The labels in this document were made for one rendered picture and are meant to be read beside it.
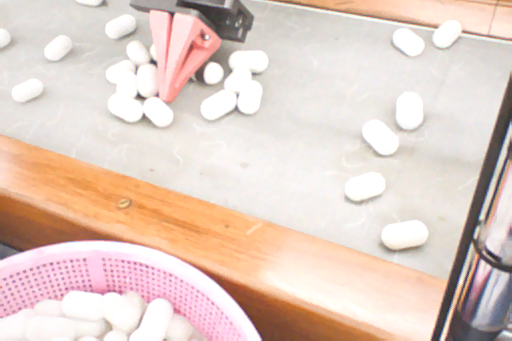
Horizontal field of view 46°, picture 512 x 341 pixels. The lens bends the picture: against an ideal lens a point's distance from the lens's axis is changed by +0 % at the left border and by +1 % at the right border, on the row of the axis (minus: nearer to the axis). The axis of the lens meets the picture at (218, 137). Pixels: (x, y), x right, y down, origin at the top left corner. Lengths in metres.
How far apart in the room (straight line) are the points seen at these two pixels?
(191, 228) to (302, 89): 0.20
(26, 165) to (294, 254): 0.23
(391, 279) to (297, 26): 0.33
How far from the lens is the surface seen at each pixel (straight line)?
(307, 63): 0.60
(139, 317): 0.45
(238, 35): 0.56
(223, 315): 0.40
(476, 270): 0.27
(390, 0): 0.66
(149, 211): 0.45
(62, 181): 0.49
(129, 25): 0.66
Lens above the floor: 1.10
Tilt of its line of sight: 44 degrees down
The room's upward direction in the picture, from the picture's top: 8 degrees counter-clockwise
